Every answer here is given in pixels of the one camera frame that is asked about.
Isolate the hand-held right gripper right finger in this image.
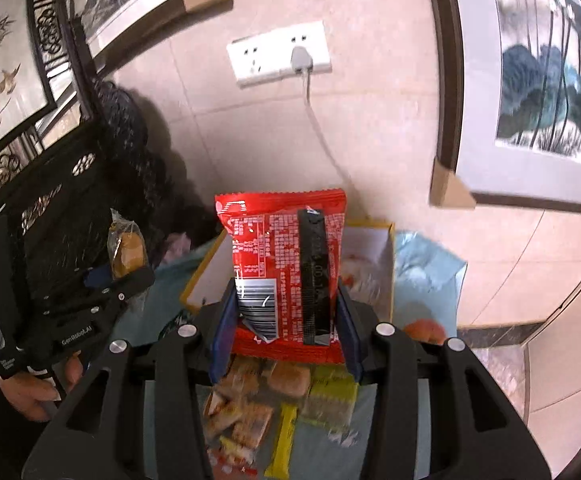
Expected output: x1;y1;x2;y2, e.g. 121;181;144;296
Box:
337;284;553;480

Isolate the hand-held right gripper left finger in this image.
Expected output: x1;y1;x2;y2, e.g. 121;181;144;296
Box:
20;279;240;480

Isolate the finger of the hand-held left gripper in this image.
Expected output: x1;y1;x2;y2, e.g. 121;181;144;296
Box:
83;266;156;308
84;266;114;288

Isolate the small yellow cake packet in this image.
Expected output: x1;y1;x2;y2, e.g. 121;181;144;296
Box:
108;209;150;279

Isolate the pile of mixed snacks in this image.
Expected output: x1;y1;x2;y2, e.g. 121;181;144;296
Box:
203;355;358;480

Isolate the yellow cardboard box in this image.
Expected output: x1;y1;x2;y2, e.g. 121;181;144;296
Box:
180;217;396;331

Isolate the red snack packet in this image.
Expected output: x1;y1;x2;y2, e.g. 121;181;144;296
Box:
214;187;347;364

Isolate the person's left hand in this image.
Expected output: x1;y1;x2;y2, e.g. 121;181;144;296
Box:
0;351;84;421

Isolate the purple cloth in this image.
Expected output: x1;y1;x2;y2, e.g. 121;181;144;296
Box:
163;232;192;267

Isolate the apple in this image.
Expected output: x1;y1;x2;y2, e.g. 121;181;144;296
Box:
404;319;447;346

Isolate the dark carved wooden furniture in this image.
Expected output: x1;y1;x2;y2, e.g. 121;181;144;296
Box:
0;0;221;321

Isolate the light blue printed blanket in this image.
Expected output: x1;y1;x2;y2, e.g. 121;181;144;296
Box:
135;230;468;480

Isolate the bird and flower panel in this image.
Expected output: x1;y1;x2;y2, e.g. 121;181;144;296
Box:
0;0;55;161

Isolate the grey power plug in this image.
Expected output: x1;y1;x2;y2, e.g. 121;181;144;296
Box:
290;47;316;74

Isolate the framed lotus painting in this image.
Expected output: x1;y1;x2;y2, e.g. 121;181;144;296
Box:
423;0;581;218

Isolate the grey power cable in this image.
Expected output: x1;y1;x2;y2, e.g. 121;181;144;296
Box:
300;70;357;192

